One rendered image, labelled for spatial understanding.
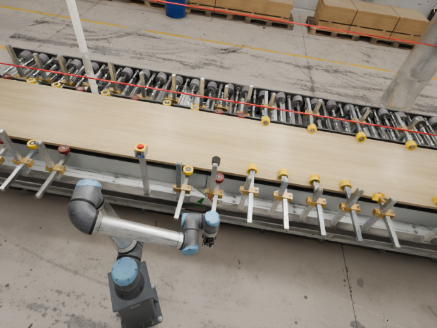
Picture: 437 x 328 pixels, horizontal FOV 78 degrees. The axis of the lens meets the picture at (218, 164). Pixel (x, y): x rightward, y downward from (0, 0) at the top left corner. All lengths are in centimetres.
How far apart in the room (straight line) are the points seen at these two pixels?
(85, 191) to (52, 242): 168
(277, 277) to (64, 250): 200
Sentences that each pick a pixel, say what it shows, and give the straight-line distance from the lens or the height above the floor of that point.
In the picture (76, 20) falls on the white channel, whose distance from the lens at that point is 273.
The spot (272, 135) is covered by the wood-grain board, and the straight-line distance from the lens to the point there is 258.
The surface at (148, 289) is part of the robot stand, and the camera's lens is 203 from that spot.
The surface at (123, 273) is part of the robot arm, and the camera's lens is 180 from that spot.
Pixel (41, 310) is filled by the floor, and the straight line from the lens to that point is 284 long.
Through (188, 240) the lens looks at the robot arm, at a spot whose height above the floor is 120.
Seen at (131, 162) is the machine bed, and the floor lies 80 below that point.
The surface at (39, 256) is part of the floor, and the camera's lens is 305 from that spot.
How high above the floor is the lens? 253
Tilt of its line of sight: 48 degrees down
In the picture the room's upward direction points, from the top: 9 degrees clockwise
